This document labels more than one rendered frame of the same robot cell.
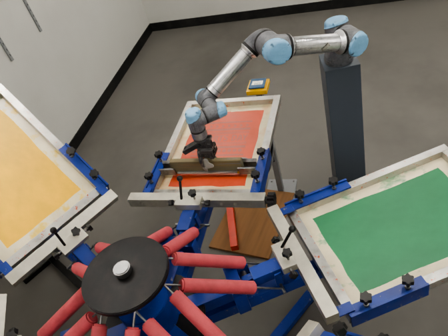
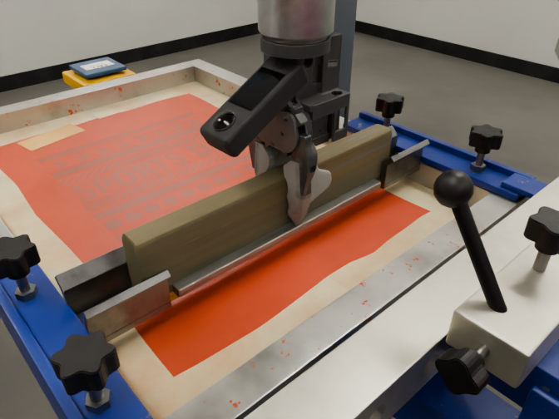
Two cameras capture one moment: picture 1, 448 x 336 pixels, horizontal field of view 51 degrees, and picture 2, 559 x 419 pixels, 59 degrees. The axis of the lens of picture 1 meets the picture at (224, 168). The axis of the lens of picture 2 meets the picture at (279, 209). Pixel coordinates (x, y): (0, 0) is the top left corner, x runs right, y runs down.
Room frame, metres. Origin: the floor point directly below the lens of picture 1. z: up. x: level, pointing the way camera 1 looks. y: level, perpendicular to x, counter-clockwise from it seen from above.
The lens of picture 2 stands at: (1.60, 0.53, 1.34)
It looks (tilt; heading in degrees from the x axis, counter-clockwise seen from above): 34 degrees down; 293
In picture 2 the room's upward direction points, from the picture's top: straight up
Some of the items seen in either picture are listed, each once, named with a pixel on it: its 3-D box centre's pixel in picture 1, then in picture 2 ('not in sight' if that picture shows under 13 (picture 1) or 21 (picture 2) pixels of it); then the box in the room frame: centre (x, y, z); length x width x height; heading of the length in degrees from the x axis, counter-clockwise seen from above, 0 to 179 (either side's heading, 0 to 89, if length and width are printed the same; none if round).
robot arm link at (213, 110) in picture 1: (213, 110); not in sight; (1.82, -0.04, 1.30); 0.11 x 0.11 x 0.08; 10
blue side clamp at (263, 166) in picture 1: (261, 173); (425, 165); (1.66, -0.16, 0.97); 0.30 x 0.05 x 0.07; 155
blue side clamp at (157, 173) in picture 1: (158, 175); (66, 362); (1.89, 0.34, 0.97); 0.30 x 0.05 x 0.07; 155
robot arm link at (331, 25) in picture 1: (337, 31); not in sight; (2.06, -0.75, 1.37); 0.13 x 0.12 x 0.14; 10
